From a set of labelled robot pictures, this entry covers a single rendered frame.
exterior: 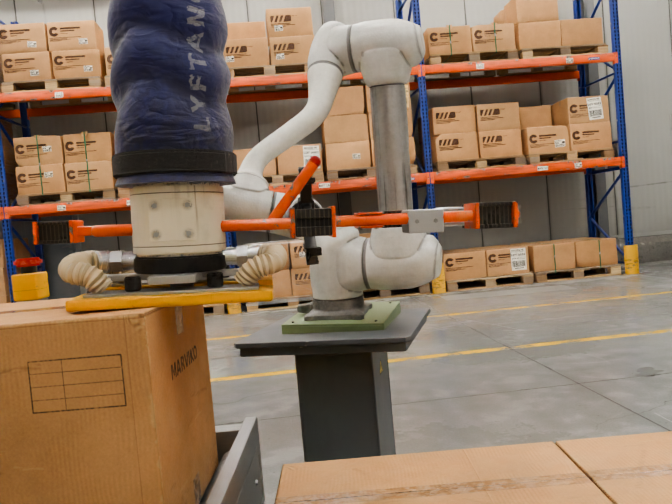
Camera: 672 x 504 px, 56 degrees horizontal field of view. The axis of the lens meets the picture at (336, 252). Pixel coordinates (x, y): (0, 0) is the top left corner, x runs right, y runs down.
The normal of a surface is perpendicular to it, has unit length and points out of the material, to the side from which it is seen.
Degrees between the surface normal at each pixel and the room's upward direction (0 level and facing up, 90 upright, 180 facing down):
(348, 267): 91
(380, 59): 102
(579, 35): 93
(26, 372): 90
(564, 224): 90
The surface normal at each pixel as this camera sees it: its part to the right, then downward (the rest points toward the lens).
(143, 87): -0.18, -0.22
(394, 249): -0.24, 0.12
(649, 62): 0.09, 0.04
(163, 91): 0.15, -0.25
